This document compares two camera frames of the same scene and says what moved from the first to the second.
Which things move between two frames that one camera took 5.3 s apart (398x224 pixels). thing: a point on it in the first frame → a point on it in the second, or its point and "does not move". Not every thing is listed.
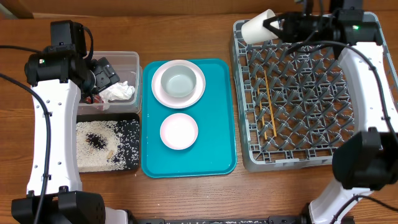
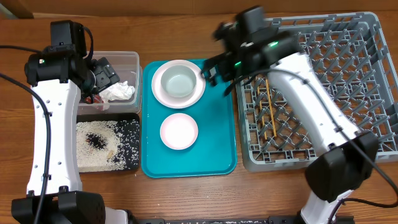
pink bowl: x=179 y=131 does not move
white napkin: x=120 y=91 does not move
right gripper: x=290 y=33 → x=228 y=71
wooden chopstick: x=270 y=103 does not move
